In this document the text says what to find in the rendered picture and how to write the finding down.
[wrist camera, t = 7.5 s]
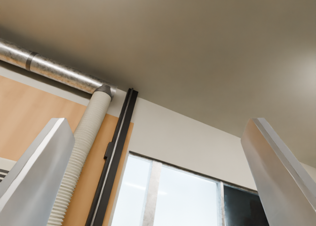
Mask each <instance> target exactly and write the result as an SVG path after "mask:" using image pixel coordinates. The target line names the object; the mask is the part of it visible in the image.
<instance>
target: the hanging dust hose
mask: <svg viewBox="0 0 316 226"><path fill-rule="evenodd" d="M110 102H111V97H110V96H109V95H108V94H106V93H104V92H101V91H96V92H94V93H93V95H92V97H91V99H90V101H89V104H88V106H87V108H86V110H85V112H84V114H83V116H82V118H81V120H80V122H79V124H78V126H77V128H76V129H75V131H74V133H73V135H74V137H75V145H74V148H73V151H72V153H71V157H70V159H69V162H68V165H67V168H66V171H65V174H64V177H63V179H62V182H61V185H60V188H59V191H58V194H57V197H56V200H55V203H54V205H53V208H52V211H51V214H50V217H49V220H48V223H47V226H61V225H62V224H61V222H63V220H62V219H63V218H64V215H66V214H65V212H66V211H67V210H66V209H68V207H67V206H69V204H68V203H70V200H71V197H72V194H73V193H74V192H73V191H74V190H75V189H74V188H76V187H75V185H77V184H76V183H77V182H78V181H77V180H79V177H80V174H81V172H82V169H83V167H84V164H85V162H86V159H87V156H88V153H89V151H90V149H91V147H92V144H93V142H94V140H95V138H96V136H97V133H98V131H99V129H100V126H101V124H102V122H103V119H104V117H105V115H106V112H107V110H108V107H109V105H110Z"/></svg>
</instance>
